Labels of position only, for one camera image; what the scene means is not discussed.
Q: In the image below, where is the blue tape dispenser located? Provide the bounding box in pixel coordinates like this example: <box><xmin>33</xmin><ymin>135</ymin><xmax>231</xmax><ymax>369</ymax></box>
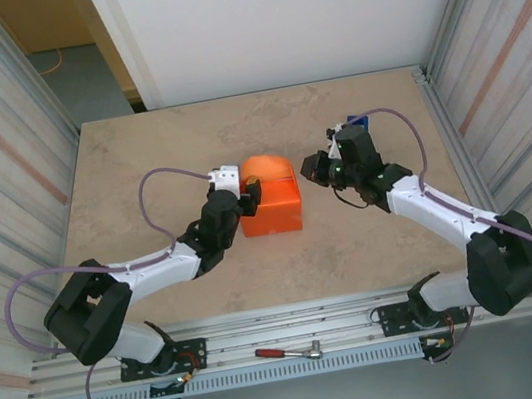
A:
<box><xmin>344</xmin><ymin>112</ymin><xmax>371</xmax><ymax>131</ymax></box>

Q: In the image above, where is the wooden door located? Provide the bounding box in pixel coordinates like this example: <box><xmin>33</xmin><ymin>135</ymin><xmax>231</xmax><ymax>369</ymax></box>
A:
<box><xmin>0</xmin><ymin>0</ymin><xmax>144</xmax><ymax>123</ymax></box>

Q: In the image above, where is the aluminium side rail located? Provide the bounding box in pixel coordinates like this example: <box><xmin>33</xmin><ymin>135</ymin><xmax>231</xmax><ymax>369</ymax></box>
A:
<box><xmin>410</xmin><ymin>52</ymin><xmax>530</xmax><ymax>289</ymax></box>

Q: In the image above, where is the aluminium mounting rail frame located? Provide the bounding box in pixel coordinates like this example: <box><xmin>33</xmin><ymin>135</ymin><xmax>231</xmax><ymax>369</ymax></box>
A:
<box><xmin>19</xmin><ymin>265</ymin><xmax>532</xmax><ymax>399</ymax></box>

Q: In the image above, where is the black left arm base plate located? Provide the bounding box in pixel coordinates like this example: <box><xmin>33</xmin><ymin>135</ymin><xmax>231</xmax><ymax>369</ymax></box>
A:
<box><xmin>116</xmin><ymin>336</ymin><xmax>211</xmax><ymax>384</ymax></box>

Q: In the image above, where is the red-handled ratchet wrench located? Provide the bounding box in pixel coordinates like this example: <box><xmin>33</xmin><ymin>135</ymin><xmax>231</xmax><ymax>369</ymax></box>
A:
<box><xmin>253</xmin><ymin>338</ymin><xmax>326</xmax><ymax>370</ymax></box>

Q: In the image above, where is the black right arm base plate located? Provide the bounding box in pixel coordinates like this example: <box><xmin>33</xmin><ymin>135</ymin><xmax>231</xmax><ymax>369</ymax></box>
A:
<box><xmin>376</xmin><ymin>292</ymin><xmax>471</xmax><ymax>339</ymax></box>

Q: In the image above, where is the grey slotted cable duct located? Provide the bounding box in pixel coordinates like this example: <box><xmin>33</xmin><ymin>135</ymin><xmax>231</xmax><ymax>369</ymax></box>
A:
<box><xmin>48</xmin><ymin>336</ymin><xmax>427</xmax><ymax>399</ymax></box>

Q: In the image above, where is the orange floor cable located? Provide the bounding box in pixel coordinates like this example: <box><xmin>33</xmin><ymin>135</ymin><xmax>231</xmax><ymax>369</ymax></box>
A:
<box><xmin>35</xmin><ymin>47</ymin><xmax>68</xmax><ymax>77</ymax></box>

